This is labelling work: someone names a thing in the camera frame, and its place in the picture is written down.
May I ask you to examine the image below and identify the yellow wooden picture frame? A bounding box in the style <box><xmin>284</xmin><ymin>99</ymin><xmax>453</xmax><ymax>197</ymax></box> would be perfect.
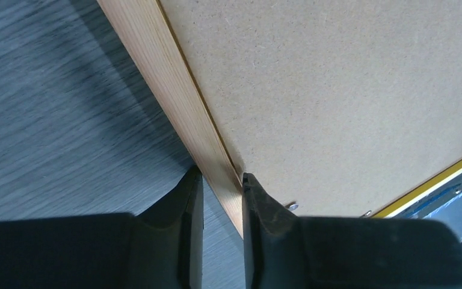
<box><xmin>96</xmin><ymin>0</ymin><xmax>462</xmax><ymax>238</ymax></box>

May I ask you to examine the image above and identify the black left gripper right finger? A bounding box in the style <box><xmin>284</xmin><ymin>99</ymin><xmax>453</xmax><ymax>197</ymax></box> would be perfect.
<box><xmin>242</xmin><ymin>173</ymin><xmax>462</xmax><ymax>288</ymax></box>

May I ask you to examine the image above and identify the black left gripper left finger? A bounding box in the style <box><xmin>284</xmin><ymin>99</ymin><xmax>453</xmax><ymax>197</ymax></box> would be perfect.
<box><xmin>0</xmin><ymin>166</ymin><xmax>204</xmax><ymax>288</ymax></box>

